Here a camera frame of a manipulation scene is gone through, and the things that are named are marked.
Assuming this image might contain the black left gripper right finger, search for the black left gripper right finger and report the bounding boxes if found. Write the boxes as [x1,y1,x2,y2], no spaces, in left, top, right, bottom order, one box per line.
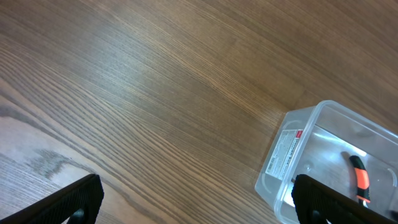
[291,174,396,224]

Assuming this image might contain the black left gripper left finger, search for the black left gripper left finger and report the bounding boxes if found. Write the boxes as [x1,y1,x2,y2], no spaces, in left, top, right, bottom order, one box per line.
[1,174,104,224]

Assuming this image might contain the orange black needle-nose pliers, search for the orange black needle-nose pliers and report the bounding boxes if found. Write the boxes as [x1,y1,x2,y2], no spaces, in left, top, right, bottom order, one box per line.
[349,156,371,208]

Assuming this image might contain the clear plastic container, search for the clear plastic container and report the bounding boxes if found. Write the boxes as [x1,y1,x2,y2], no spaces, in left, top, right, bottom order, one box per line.
[255,100,397,223]

